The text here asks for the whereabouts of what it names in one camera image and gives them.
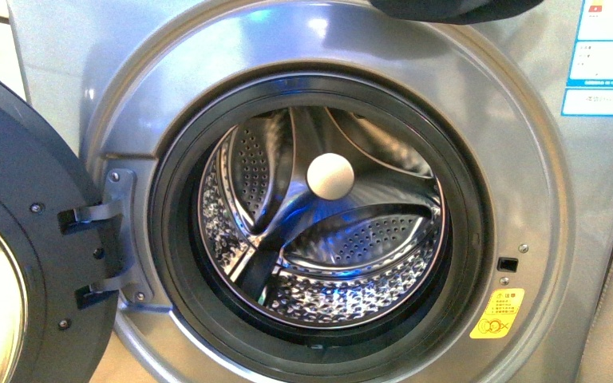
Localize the dark navy garment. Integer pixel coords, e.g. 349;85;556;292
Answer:
370;0;543;25

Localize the grey front-load washing machine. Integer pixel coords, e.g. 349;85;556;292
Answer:
8;1;613;382

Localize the round washing machine door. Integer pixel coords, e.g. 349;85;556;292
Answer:
0;82;135;382

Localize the yellow warning sticker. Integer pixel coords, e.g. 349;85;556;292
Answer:
469;288;525;339

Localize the blue energy label sticker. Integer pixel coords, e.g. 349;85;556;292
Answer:
561;0;613;116

